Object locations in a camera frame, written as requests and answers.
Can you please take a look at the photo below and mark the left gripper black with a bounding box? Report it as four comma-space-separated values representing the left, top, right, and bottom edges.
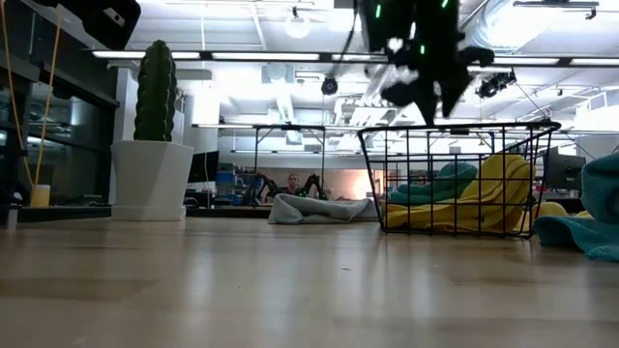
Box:
33, 0, 143, 51

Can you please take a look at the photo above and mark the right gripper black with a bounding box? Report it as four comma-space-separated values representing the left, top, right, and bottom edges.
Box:
361, 0, 495, 126

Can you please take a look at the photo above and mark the teal microfiber towel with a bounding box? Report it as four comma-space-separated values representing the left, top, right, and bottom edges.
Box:
389, 161, 480, 206
533, 152, 619, 265

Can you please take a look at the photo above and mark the yellow microfiber towel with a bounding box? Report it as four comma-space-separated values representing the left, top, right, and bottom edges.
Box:
516, 199, 594, 234
384, 153, 536, 234

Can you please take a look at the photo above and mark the black wire basket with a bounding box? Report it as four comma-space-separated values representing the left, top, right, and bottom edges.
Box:
357, 120, 564, 240

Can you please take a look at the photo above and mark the grey microfiber towel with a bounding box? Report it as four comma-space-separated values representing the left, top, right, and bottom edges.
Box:
268, 192, 384, 226

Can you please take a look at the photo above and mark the black hanging device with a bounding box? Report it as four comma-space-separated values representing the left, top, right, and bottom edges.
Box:
475, 69, 517, 100

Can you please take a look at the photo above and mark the green cactus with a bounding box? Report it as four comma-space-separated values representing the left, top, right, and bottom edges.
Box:
133, 40, 178, 143

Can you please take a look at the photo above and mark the dark computer monitor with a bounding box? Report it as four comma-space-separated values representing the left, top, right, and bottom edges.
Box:
187, 150, 221, 185
541, 146, 588, 193

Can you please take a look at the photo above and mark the round ceiling lamp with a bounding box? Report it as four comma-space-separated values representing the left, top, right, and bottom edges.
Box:
283, 7, 311, 40

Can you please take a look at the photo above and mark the white faceted plant pot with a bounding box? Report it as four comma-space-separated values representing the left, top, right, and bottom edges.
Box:
109, 139, 195, 222

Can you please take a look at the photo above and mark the person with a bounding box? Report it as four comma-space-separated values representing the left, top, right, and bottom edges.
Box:
283, 172, 305, 197

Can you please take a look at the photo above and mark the long ceiling light strip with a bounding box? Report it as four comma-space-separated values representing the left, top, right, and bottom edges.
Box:
90, 48, 619, 68

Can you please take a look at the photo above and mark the yellowish cup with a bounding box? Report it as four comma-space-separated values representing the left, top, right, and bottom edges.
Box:
30, 184, 51, 209

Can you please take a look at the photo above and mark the yellow cable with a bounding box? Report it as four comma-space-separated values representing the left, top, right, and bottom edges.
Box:
0, 0, 63, 188

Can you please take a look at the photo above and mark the black metal frame stand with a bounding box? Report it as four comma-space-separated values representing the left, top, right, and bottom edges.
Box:
251, 123, 330, 192

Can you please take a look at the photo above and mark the black aluminium table frame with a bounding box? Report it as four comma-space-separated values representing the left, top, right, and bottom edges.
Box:
0, 205, 273, 224

